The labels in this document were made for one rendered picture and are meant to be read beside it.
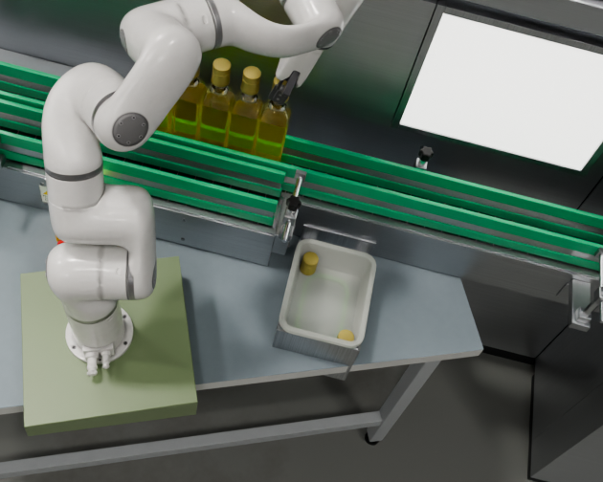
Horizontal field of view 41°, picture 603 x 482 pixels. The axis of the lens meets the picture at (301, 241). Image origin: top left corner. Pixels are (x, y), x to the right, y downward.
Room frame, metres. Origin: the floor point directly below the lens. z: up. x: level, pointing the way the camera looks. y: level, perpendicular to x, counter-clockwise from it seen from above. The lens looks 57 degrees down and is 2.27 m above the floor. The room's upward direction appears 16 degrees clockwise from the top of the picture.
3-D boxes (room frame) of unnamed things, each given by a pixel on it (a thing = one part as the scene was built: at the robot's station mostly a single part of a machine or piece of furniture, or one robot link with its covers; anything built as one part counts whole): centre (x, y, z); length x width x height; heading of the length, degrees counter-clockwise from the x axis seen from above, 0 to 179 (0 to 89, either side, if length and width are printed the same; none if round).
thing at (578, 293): (0.96, -0.60, 0.90); 0.17 x 0.05 x 0.23; 2
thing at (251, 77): (1.05, 0.18, 1.14); 0.04 x 0.04 x 0.04
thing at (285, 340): (0.86, -0.08, 0.79); 0.27 x 0.17 x 0.08; 2
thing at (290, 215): (0.93, 0.04, 0.95); 0.17 x 0.03 x 0.12; 2
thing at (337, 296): (0.84, -0.08, 0.80); 0.22 x 0.17 x 0.09; 2
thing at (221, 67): (1.05, 0.23, 1.14); 0.04 x 0.04 x 0.04
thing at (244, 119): (1.05, 0.18, 0.99); 0.06 x 0.06 x 0.21; 3
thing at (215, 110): (1.05, 0.23, 0.99); 0.06 x 0.06 x 0.21; 3
